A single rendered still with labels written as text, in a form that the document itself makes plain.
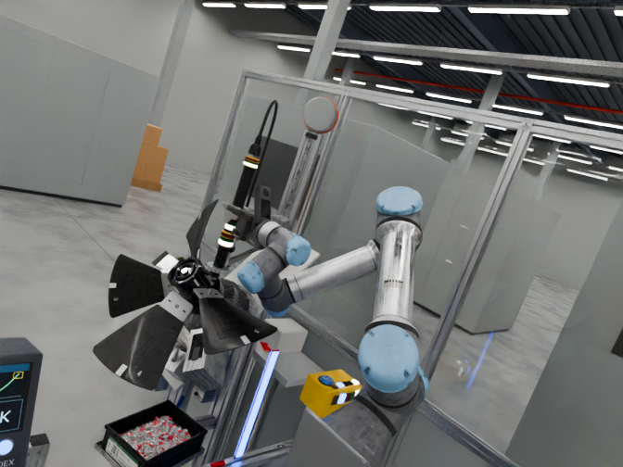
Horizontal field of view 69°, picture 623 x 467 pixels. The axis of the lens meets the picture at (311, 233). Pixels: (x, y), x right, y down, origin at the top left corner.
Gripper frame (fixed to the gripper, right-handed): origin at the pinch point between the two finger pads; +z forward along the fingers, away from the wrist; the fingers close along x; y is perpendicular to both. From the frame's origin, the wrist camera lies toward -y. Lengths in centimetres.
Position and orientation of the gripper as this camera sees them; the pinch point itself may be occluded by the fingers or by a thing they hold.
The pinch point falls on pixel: (232, 204)
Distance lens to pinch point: 142.4
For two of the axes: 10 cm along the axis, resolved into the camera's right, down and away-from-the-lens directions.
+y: -3.3, 9.3, 1.7
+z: -6.5, -3.5, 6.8
